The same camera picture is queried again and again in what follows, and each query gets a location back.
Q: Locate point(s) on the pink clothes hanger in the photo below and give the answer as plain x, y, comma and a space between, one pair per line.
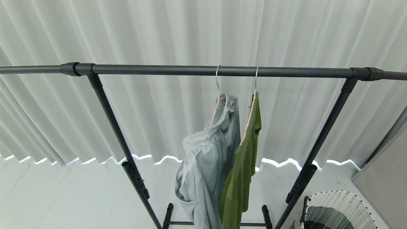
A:
217, 105
251, 111

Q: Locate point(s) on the pale grey garment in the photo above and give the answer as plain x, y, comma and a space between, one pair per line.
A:
206, 165

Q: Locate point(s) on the green t-shirt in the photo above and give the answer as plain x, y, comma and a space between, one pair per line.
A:
244, 165

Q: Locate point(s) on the black clothes rack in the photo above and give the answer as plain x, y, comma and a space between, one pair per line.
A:
190, 70

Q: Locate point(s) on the white laundry basket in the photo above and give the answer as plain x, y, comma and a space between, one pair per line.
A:
343, 200

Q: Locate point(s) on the white curtain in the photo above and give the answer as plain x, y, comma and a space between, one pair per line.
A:
159, 31

